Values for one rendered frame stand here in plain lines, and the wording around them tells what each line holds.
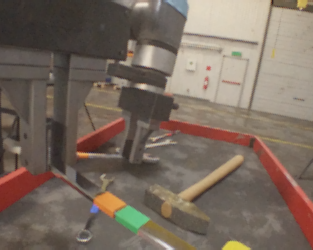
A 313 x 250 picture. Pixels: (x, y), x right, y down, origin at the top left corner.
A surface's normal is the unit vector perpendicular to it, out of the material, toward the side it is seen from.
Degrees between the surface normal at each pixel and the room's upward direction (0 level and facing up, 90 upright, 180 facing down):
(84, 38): 90
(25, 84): 90
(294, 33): 90
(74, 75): 90
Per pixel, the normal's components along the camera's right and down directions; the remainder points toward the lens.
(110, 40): 0.79, 0.25
